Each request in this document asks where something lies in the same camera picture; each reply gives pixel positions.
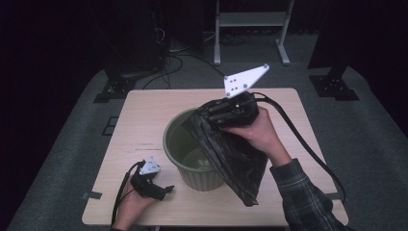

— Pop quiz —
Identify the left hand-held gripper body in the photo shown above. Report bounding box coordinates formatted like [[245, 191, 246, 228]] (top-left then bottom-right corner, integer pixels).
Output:
[[129, 156, 166, 202]]

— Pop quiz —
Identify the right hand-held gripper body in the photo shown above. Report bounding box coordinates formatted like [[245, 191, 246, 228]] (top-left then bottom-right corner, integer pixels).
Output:
[[223, 63, 270, 128]]

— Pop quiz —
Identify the green plastic trash bin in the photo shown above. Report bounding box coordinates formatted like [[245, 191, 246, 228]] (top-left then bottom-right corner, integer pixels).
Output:
[[162, 107, 226, 193]]

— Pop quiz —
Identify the black plastic garbage bag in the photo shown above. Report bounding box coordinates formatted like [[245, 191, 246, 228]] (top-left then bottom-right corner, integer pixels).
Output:
[[181, 96, 269, 208]]

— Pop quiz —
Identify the person's left hand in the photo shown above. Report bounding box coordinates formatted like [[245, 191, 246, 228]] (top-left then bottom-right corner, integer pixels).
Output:
[[112, 181, 156, 231]]

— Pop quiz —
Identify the person's right hand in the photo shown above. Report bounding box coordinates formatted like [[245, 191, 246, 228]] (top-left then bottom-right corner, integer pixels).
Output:
[[220, 106, 293, 168]]

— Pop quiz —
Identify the black floor tape outline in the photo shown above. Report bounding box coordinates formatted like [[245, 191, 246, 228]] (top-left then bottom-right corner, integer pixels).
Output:
[[101, 115, 119, 137]]

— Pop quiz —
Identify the white metal stand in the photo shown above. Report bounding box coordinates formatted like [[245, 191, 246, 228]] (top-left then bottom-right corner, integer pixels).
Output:
[[214, 0, 295, 67]]

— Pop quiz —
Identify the black stand base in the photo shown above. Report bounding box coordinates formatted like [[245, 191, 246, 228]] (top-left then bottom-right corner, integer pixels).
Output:
[[92, 67, 140, 105], [308, 64, 361, 102]]

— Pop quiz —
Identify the left hand-held gripper black cable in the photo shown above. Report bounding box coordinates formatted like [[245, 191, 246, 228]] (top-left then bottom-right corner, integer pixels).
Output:
[[110, 160, 146, 227]]

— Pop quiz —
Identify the hand-held gripper black cable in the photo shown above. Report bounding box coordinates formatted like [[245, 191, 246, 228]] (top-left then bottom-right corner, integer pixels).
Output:
[[110, 160, 146, 227], [251, 91, 349, 204]]

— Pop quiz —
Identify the black floor cable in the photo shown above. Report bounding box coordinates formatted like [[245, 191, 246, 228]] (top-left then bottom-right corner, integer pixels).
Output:
[[141, 53, 236, 90]]

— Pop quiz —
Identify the right hand-held gripper black cable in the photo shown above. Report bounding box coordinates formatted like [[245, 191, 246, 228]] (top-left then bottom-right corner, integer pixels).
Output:
[[251, 91, 349, 204]]

